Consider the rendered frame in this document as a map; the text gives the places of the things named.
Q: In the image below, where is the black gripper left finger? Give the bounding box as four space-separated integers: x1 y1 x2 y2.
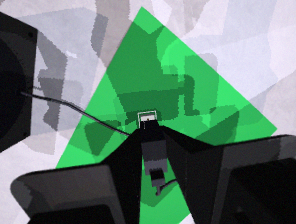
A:
10 128 143 224

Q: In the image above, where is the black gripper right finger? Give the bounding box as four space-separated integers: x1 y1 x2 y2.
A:
160 125 296 224

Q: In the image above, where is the green circuit board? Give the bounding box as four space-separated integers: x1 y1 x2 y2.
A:
55 7 277 224

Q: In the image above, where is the black cable with plug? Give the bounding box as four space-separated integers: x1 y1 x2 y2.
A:
21 91 178 196

